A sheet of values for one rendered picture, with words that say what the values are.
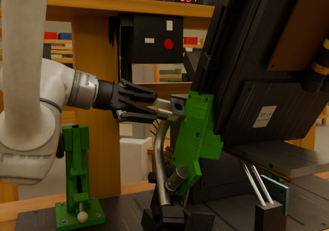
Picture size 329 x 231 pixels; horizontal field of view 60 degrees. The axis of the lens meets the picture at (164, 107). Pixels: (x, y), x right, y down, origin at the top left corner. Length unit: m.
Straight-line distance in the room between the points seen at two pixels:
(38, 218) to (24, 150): 0.42
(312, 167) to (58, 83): 0.58
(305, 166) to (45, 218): 0.71
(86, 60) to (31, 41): 0.52
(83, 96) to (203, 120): 0.29
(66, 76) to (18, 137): 0.19
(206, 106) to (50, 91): 0.36
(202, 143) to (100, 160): 0.44
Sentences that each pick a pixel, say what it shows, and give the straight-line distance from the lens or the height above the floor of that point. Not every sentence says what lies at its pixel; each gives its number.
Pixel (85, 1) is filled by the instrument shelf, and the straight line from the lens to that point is 0.87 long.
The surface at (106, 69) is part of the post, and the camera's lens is 0.98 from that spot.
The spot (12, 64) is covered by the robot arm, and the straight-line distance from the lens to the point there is 0.48.
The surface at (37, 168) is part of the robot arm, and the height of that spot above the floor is 1.15.
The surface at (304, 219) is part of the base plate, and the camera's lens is 0.98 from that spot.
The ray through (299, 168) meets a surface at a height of 1.13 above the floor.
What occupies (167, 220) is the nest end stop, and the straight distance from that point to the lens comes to 0.74.
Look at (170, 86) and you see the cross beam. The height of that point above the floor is 1.26.
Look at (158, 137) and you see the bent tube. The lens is 0.85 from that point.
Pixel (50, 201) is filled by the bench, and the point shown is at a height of 0.88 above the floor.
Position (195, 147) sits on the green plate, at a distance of 0.71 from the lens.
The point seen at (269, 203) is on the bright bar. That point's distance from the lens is 0.77.
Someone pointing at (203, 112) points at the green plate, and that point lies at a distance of 0.71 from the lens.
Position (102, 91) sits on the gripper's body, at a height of 1.28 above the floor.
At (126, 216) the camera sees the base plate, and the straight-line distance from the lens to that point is 0.91.
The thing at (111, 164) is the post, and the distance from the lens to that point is 1.04.
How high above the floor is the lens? 1.34
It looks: 8 degrees down
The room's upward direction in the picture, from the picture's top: straight up
